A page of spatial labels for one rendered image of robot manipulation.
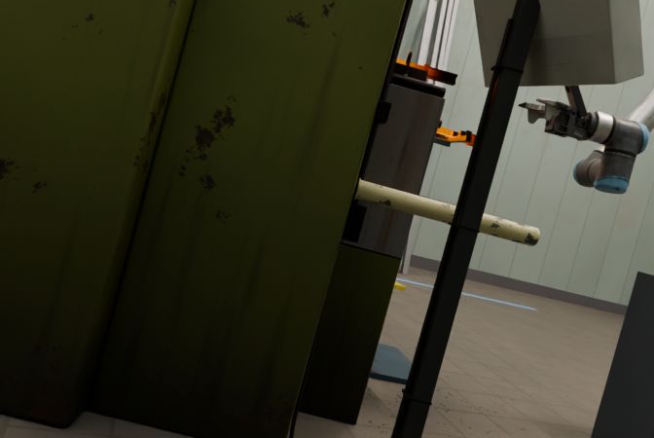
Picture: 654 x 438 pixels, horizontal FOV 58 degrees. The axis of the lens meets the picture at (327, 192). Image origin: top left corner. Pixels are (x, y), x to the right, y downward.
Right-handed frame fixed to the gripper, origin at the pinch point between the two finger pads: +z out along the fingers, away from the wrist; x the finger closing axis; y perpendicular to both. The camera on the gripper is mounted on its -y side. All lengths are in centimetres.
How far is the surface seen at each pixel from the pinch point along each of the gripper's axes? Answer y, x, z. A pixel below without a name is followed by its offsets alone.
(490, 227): 39, -39, 14
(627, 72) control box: 6, -69, 8
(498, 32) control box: -1, -48, 27
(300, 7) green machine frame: 4, -44, 69
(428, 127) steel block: 17.6, -15.9, 29.6
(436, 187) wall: 17, 420, -78
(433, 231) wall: 61, 423, -88
